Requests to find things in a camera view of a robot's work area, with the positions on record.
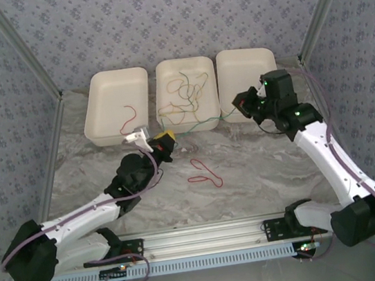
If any blue-grey slotted cable duct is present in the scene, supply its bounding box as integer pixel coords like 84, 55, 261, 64
41, 239, 325, 281

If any small black adapter board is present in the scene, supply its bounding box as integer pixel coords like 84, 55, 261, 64
294, 239, 322, 259
99, 264, 131, 281

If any cream plastic tray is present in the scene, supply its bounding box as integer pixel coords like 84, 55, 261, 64
75, 64, 157, 150
148, 53, 223, 138
212, 42, 285, 126

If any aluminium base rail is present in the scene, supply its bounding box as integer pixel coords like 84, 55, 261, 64
64, 199, 375, 270

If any aluminium upright frame post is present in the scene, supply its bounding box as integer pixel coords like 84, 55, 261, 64
289, 0, 369, 66
0, 0, 65, 109

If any aluminium table side rail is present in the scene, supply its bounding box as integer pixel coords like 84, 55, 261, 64
298, 49, 375, 281
0, 93, 91, 281

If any green cable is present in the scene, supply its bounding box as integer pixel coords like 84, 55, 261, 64
168, 103, 245, 140

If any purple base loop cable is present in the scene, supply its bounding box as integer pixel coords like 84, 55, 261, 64
295, 228, 338, 264
83, 251, 152, 281

